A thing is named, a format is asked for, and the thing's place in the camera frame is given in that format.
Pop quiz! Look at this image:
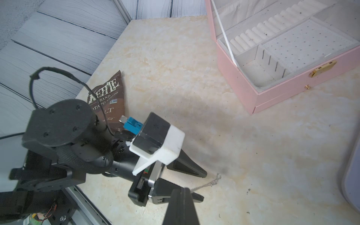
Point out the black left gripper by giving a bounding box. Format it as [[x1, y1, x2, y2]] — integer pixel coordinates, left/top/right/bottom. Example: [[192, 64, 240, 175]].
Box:
[[128, 150, 207, 207]]

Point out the brown kettle chips bag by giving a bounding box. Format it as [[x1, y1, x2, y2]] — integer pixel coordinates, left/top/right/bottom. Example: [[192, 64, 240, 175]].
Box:
[[87, 71, 125, 133]]

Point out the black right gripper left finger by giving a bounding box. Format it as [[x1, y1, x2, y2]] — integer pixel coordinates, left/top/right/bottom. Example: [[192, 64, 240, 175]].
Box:
[[163, 188, 186, 225]]

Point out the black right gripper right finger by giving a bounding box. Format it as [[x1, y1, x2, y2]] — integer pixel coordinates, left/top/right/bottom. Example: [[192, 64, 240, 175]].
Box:
[[184, 188, 200, 225]]

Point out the pink jewelry box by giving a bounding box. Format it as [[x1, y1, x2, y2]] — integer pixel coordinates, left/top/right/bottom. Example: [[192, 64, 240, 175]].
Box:
[[205, 1, 360, 114]]

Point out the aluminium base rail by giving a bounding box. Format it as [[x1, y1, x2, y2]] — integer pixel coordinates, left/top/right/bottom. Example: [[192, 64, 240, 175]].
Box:
[[22, 185, 113, 225]]

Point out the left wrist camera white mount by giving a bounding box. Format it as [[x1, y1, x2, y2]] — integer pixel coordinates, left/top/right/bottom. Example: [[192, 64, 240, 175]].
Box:
[[124, 112, 185, 176]]

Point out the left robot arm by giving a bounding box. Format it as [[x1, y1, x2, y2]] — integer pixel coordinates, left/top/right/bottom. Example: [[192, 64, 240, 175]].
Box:
[[1, 99, 207, 225]]

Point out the lilac tray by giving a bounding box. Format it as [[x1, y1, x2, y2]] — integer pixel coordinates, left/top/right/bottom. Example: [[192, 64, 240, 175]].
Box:
[[341, 140, 360, 213]]

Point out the silver left frame post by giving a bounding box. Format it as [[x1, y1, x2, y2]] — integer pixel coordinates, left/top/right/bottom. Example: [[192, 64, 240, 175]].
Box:
[[113, 0, 132, 24]]

